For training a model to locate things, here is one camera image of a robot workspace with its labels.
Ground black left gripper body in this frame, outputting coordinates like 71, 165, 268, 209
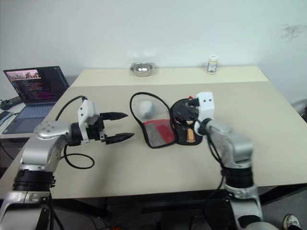
86, 114, 107, 145

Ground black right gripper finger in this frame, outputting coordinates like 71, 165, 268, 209
175, 109, 192, 126

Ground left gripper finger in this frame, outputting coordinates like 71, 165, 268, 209
99, 111, 129, 121
105, 132, 135, 145

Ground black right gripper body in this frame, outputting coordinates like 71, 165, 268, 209
183, 97, 201, 121

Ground table tennis paddle wooden handle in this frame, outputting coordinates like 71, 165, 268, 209
173, 98, 201, 144

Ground white table tennis ball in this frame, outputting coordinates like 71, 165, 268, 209
139, 100, 157, 119

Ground small white labelled jar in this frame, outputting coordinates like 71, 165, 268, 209
206, 54, 219, 75

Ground round metal bowl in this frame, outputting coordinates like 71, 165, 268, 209
130, 62, 155, 78

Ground open grey laptop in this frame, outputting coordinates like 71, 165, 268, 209
3, 66, 71, 135

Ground dark flat phone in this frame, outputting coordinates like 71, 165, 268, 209
0, 111, 18, 126

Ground black handheld controller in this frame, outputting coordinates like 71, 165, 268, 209
0, 96, 22, 110

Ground black white shoe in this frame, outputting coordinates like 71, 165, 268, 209
283, 214, 301, 230

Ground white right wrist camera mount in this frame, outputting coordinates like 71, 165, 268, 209
193, 92, 215, 135

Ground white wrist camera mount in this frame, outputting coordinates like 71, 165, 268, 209
193, 92, 215, 135
77, 99, 100, 143

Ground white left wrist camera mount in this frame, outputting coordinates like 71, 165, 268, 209
77, 99, 100, 143

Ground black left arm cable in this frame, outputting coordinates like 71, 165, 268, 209
55, 95, 95, 170

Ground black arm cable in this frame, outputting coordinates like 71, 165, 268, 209
55, 95, 95, 170
202, 121, 231, 201

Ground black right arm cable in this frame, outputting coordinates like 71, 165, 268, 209
202, 121, 231, 201

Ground black table frame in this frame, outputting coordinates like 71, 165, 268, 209
51, 184, 307, 219

